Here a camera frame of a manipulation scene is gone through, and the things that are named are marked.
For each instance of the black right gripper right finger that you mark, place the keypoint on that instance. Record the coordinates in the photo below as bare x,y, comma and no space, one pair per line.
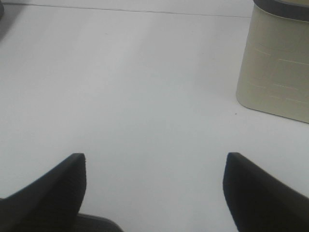
258,202

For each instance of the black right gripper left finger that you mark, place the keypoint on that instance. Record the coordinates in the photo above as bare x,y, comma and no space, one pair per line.
50,203

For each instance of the beige plastic bin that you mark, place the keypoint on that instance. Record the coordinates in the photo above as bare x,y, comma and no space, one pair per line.
274,74

